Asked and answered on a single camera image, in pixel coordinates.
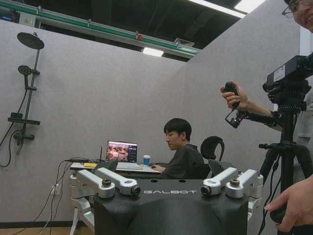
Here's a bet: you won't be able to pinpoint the black handheld controller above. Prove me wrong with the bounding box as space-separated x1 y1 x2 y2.
269 205 286 225
224 81 242 109

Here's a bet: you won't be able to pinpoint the standing person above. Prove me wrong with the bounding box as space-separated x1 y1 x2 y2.
283 0 313 183

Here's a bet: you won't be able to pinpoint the grey electrical box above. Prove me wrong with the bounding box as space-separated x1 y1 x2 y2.
19 11 38 25

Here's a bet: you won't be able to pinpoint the ceiling air vent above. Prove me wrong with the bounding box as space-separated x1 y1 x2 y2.
174 37 196 47

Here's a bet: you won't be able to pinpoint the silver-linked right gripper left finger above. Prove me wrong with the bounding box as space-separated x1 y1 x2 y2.
69 167 142 234

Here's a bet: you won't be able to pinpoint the black hand shower head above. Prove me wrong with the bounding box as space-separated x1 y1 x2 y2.
18 65 33 90

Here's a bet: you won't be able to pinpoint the black shower mixer valve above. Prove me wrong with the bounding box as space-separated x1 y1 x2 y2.
13 129 35 142

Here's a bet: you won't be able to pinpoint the black cable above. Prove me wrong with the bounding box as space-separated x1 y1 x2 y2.
0 160 74 235
31 157 106 228

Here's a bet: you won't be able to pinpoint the black camera tripod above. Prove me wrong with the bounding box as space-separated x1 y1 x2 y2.
224 101 313 235

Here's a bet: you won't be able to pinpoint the black round rain shower head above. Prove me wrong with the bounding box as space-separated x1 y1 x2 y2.
17 31 45 50

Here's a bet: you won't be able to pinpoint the white office desk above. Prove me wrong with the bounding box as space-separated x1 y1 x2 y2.
69 160 164 176

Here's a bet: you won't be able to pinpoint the rectangular ceiling light panel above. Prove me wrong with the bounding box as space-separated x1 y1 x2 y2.
142 47 164 58
188 0 267 18

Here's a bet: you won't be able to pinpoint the seated person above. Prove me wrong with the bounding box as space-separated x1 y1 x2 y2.
152 118 211 180

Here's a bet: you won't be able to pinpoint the black shower shelf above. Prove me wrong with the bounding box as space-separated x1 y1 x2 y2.
7 112 41 126

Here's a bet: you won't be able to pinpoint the black shower riser pole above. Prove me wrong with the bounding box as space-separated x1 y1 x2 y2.
16 32 41 155

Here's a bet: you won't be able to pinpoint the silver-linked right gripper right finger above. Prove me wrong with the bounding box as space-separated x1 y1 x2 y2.
200 167 265 229

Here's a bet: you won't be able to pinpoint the black-framed glasses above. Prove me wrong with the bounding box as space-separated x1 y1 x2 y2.
281 0 301 20

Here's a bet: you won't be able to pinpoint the black box camera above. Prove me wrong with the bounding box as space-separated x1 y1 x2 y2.
262 52 313 104

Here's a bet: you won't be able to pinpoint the open laptop with lit screen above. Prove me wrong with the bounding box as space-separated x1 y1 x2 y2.
105 140 144 171

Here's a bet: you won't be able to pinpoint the black office chair with headrest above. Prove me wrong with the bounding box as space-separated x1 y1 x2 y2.
200 136 238 179

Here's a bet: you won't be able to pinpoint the black shower hose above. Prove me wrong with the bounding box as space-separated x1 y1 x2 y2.
0 88 30 168

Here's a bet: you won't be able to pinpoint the green ceiling beam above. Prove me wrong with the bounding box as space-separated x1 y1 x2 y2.
0 4 201 60

